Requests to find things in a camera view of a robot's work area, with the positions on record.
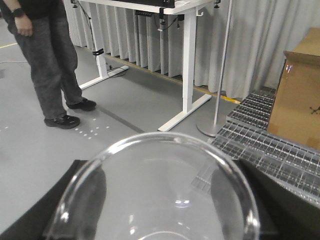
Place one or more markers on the metal floor grating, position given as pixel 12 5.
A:
pixel 244 136

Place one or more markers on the standing person in dark clothes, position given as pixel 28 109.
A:
pixel 41 29

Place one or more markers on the cardboard box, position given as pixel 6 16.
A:
pixel 295 114

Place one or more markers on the white standing desk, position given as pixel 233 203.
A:
pixel 190 10

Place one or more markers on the grey curtain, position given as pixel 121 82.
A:
pixel 250 38

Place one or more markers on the sign stand with pole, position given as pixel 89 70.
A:
pixel 211 127

